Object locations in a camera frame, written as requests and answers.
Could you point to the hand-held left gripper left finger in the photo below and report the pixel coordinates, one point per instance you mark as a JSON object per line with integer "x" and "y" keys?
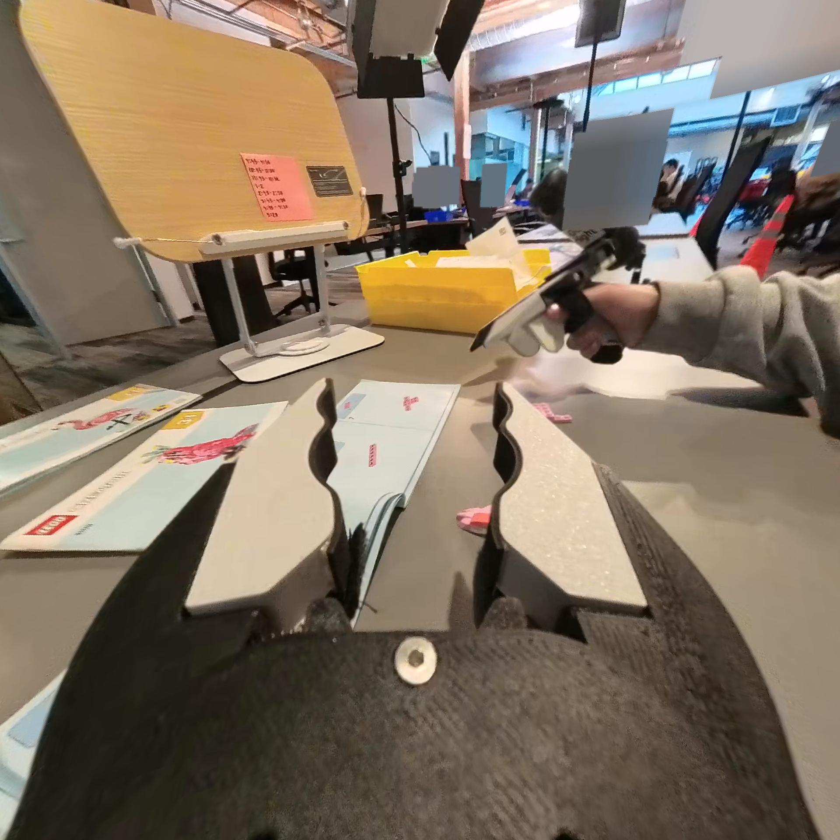
{"x": 275, "y": 512}

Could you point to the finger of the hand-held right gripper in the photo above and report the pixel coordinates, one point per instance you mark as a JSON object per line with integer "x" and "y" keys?
{"x": 515, "y": 318}

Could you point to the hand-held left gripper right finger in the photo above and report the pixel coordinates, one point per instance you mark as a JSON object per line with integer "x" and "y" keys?
{"x": 558, "y": 525}

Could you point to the pink red brick model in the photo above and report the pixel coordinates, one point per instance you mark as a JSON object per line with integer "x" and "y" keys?
{"x": 474, "y": 520}

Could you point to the yellow plastic bin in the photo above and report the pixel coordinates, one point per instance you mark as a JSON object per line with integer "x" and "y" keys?
{"x": 426, "y": 295}

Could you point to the long pink brick plate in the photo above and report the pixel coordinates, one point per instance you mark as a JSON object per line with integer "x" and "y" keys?
{"x": 554, "y": 413}

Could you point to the light blue instruction booklet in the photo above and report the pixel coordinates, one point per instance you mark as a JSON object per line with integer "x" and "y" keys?
{"x": 394, "y": 420}

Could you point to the person's right forearm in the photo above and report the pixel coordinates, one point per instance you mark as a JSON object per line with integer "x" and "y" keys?
{"x": 735, "y": 321}

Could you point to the grey desk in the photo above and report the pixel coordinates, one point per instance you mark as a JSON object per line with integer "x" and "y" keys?
{"x": 689, "y": 525}

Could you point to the person's right hand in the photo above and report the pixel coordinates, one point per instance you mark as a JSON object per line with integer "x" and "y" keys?
{"x": 623, "y": 315}

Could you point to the white paper bags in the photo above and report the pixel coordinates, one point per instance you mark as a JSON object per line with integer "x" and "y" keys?
{"x": 499, "y": 246}

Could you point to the closed instruction booklet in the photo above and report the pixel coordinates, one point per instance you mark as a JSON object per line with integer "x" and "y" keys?
{"x": 131, "y": 485}

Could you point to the orange traffic cone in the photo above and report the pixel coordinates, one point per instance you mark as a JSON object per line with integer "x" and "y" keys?
{"x": 768, "y": 249}

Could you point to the white instruction booklet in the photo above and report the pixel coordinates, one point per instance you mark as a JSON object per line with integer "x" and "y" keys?
{"x": 65, "y": 426}

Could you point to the dark label plate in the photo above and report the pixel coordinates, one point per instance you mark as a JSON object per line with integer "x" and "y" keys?
{"x": 328, "y": 180}

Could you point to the black studio light on stand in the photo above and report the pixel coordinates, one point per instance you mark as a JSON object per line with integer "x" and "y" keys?
{"x": 390, "y": 79}
{"x": 600, "y": 23}

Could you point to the white bar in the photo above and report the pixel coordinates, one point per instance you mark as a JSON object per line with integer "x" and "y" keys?
{"x": 275, "y": 237}

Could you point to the pink sticky note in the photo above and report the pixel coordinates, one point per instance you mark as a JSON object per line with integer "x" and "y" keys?
{"x": 275, "y": 187}

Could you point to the wooden board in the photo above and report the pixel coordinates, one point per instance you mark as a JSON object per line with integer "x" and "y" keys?
{"x": 164, "y": 118}

